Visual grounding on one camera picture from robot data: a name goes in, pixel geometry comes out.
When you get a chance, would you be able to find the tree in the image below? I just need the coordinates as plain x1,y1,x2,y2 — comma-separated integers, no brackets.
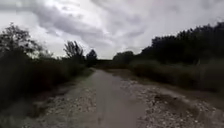
85,48,99,65
0,22,52,62
63,40,85,62
112,50,136,69

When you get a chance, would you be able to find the pale gravel path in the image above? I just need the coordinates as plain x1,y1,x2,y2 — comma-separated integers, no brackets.
19,68,224,128

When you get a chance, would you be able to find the belt of scrub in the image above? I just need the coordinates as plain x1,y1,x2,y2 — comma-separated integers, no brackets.
0,54,92,108
128,58,224,93

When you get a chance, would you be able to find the grass verge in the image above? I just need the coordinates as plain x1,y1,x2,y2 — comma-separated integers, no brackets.
109,68,224,112
0,67,96,128

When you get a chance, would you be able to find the row of dark trees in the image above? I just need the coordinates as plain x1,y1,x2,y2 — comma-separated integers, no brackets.
138,21,224,66

